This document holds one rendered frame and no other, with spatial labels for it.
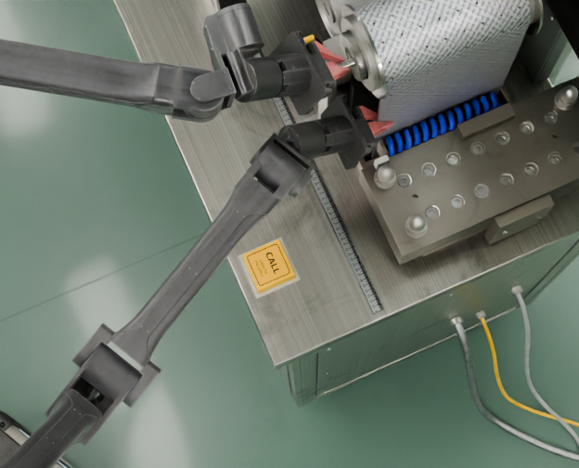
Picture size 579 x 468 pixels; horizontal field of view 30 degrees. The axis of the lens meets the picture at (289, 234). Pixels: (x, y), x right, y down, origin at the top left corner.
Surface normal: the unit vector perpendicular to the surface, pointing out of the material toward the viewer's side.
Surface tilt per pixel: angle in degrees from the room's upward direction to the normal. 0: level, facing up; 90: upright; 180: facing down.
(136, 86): 9
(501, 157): 0
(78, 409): 66
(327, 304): 0
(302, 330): 0
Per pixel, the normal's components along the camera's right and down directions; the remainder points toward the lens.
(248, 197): 0.07, -0.07
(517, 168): -0.02, -0.25
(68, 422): 0.62, -0.75
